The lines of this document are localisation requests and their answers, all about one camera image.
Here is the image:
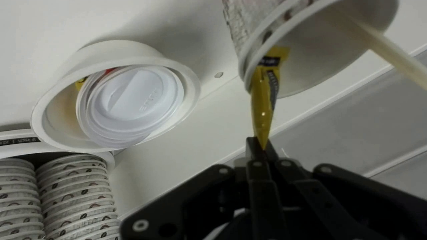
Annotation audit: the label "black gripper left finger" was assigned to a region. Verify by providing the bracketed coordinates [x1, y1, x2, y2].
[119, 136, 288, 240]

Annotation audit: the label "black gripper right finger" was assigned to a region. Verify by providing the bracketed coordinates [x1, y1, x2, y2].
[263, 140, 427, 240]

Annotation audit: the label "yellow-brown sachet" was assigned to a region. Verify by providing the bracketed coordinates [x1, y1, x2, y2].
[250, 46, 291, 152]

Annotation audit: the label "white cup lids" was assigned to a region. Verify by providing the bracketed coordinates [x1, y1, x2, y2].
[75, 66, 187, 150]

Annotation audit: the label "tall patterned paper cup stack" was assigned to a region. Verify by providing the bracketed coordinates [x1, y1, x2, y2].
[0, 158, 45, 240]
[36, 152, 123, 240]

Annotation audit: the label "wooden stir stick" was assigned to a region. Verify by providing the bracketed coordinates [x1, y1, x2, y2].
[351, 18, 427, 92]

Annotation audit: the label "white bowl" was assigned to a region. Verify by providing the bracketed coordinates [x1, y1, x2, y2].
[31, 39, 203, 155]

